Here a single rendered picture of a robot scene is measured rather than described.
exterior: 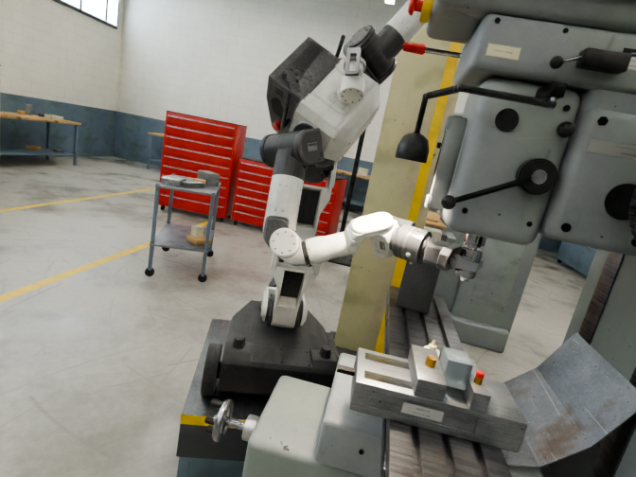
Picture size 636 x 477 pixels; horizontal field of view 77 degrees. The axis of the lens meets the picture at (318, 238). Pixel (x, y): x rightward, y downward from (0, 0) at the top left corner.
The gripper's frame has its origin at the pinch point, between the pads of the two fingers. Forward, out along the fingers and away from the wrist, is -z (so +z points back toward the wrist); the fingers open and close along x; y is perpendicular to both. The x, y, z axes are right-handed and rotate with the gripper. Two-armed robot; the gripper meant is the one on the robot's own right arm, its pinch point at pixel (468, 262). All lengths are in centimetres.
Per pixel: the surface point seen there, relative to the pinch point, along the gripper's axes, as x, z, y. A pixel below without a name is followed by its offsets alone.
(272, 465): -29, 24, 57
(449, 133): -6.9, 10.4, -27.8
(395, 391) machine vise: -24.7, 1.4, 24.9
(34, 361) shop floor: -12, 199, 125
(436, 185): -6.8, 10.0, -16.2
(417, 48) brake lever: -2, 25, -46
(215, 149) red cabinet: 300, 435, 23
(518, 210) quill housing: -7.3, -7.9, -15.2
